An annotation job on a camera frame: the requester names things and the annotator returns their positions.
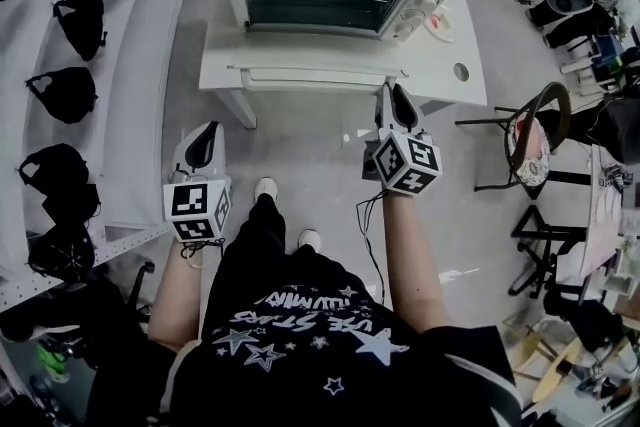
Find white plate with red item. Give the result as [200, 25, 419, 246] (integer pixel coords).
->
[424, 4, 457, 44]

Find grey round appliance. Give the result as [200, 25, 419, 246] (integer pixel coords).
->
[528, 0, 609, 29]

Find black trousers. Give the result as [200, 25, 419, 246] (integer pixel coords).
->
[202, 192, 321, 331]

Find person's right forearm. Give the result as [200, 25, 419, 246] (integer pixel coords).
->
[381, 188, 455, 332]

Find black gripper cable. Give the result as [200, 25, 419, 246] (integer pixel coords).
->
[355, 190, 388, 307]
[178, 237, 227, 270]

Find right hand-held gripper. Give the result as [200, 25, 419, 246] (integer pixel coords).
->
[362, 81, 444, 199]

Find white toaster oven door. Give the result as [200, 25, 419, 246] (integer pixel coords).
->
[204, 25, 410, 91]

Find white shelf unit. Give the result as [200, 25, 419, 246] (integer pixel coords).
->
[0, 0, 209, 316]

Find person's left forearm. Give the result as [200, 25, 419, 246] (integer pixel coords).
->
[146, 238, 205, 352]

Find white shoe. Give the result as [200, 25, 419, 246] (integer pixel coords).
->
[253, 176, 279, 204]
[297, 228, 322, 252]

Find black chair with round cushion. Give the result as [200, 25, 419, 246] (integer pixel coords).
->
[453, 81, 594, 202]

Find white topped side table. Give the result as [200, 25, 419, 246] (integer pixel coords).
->
[564, 142, 640, 289]

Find row of black bags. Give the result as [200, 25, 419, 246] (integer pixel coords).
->
[0, 0, 157, 284]

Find wooden board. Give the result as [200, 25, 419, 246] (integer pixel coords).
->
[530, 337, 585, 405]

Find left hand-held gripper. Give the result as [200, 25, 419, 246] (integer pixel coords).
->
[162, 120, 234, 244]

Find black folding stand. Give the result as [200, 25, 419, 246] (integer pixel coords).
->
[507, 202, 589, 301]

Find black star print shirt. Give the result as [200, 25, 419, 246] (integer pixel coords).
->
[87, 247, 524, 427]

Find green shoe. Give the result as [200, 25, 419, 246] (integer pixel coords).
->
[35, 338, 74, 384]

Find black office chair base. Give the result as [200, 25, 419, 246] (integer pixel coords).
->
[99, 259, 157, 324]

